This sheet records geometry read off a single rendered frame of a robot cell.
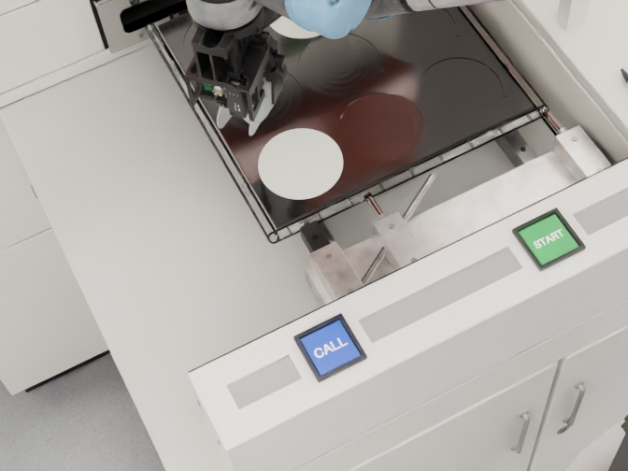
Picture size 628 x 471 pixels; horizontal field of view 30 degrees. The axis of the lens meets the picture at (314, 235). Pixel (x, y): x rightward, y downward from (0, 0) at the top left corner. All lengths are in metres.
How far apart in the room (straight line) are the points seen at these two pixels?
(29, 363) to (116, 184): 0.72
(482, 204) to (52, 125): 0.57
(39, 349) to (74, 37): 0.74
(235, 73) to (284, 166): 0.22
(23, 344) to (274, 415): 0.98
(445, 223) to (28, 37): 0.57
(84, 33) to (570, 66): 0.62
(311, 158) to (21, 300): 0.74
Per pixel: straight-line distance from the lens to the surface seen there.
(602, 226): 1.28
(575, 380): 1.55
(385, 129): 1.40
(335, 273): 1.29
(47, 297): 2.00
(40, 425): 2.28
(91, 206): 1.49
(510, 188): 1.39
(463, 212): 1.36
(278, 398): 1.17
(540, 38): 1.44
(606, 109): 1.37
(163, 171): 1.49
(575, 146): 1.40
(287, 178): 1.37
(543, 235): 1.26
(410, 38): 1.49
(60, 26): 1.54
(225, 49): 1.14
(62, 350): 2.16
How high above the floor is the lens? 2.04
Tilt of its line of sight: 59 degrees down
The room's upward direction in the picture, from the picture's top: 6 degrees counter-clockwise
